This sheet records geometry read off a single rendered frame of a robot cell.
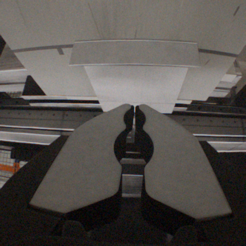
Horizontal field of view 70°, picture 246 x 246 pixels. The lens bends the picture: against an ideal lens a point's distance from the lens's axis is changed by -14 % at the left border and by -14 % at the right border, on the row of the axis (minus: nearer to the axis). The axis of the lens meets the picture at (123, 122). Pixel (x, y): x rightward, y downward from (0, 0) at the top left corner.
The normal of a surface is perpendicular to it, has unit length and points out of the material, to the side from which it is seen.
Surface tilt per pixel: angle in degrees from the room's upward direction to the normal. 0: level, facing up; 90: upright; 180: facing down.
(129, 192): 90
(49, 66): 0
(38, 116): 90
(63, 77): 0
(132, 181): 90
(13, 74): 0
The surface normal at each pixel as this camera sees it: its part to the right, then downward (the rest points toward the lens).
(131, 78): -0.05, 0.94
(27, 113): -0.04, -0.33
